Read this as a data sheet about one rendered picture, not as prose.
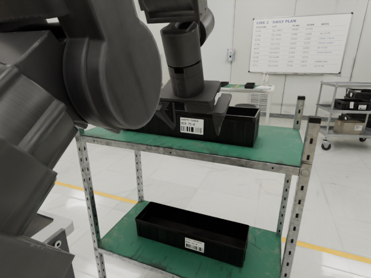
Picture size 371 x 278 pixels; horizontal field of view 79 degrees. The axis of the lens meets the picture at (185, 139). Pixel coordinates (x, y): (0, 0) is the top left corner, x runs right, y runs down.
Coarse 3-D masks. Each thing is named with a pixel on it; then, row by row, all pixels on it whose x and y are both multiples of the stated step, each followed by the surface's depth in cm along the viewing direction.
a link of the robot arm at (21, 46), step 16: (16, 32) 14; (32, 32) 13; (48, 32) 13; (0, 48) 13; (16, 48) 12; (32, 48) 12; (48, 48) 13; (64, 48) 14; (16, 64) 11; (32, 64) 12; (48, 64) 13; (48, 80) 13; (64, 96) 14; (80, 128) 21
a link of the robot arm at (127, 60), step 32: (0, 0) 12; (32, 0) 12; (64, 0) 12; (96, 0) 12; (128, 0) 14; (0, 32) 15; (64, 32) 13; (96, 32) 13; (128, 32) 15; (64, 64) 14; (96, 64) 13; (128, 64) 15; (160, 64) 19; (96, 96) 14; (128, 96) 15; (160, 96) 20; (128, 128) 16
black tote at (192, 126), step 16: (176, 112) 89; (240, 112) 96; (256, 112) 93; (144, 128) 97; (160, 128) 94; (176, 128) 91; (192, 128) 88; (208, 128) 86; (224, 128) 83; (240, 128) 81; (256, 128) 85; (240, 144) 83
